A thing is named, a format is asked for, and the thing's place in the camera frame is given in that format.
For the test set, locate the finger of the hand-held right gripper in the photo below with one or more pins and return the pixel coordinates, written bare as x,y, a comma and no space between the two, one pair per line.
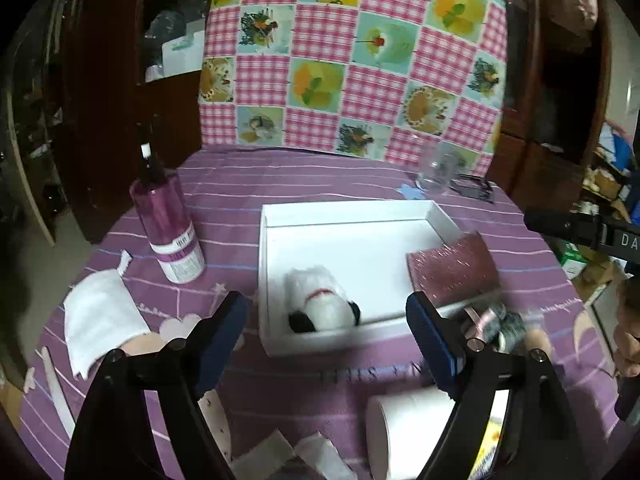
560,225

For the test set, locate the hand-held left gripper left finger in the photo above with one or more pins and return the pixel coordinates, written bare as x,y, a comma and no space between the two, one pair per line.
229,327

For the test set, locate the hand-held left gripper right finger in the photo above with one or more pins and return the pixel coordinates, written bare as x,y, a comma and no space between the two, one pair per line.
431,332

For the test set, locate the pink glitter pouch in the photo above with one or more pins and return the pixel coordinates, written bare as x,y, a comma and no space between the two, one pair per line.
452,270

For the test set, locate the grey plaid cloth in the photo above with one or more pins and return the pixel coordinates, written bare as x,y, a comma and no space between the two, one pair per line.
510,327

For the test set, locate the white and black plush toy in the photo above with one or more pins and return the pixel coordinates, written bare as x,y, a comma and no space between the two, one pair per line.
325,300

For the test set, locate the white shallow box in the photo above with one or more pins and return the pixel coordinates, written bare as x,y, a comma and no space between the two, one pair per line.
350,255

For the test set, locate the person's right hand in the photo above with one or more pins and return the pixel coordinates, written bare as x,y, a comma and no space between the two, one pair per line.
631,330

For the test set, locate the pile of boxes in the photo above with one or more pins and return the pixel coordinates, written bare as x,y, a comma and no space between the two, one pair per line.
600,185

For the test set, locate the purple striped tablecloth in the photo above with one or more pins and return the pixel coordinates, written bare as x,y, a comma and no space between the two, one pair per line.
235,220

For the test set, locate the dark wooden cabinet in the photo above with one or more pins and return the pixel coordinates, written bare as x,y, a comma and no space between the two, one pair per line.
550,110
110,110

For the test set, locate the purple spray bottle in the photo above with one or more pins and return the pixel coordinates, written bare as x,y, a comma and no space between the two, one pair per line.
167,225

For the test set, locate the white folded cloth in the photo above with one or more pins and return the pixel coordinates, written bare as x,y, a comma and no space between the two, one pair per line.
100,310

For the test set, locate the clear drinking glass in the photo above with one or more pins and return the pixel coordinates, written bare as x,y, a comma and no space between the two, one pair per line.
437,170

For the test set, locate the white gauze piece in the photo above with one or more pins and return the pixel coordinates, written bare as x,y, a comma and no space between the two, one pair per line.
320,457

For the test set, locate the white paper strip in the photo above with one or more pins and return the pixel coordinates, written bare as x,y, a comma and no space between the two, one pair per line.
57,395

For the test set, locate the pink patchwork checkered cloth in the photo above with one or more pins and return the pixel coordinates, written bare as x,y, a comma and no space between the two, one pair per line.
350,60

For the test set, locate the white carton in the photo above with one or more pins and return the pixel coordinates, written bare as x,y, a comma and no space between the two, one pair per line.
182,55

